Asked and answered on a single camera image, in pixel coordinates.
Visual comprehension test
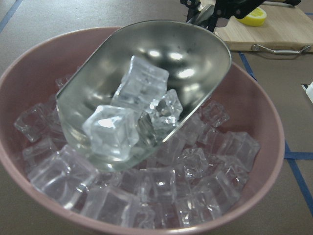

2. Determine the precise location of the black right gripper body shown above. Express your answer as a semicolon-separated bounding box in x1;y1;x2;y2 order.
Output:
180;0;264;19

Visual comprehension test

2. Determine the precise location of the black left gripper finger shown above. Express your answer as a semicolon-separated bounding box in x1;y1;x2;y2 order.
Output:
186;7;222;32

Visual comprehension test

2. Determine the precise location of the ice cube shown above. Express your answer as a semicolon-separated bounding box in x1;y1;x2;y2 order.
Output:
111;56;169;113
82;105;139;162
150;89;183;131

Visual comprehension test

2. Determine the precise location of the metal ice scoop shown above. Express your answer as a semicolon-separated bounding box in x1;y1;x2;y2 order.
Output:
56;5;231;171

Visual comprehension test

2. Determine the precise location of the clear ice cubes pile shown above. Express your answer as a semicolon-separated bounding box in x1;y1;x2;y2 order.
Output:
13;74;261;230

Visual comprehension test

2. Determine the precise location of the half lemon slice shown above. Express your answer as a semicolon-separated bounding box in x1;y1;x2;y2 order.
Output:
237;7;267;27

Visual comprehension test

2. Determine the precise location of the wooden cutting board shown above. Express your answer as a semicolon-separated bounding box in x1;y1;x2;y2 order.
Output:
215;5;313;51

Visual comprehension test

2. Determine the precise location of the pink bowl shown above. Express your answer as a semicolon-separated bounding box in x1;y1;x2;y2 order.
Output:
0;27;285;235

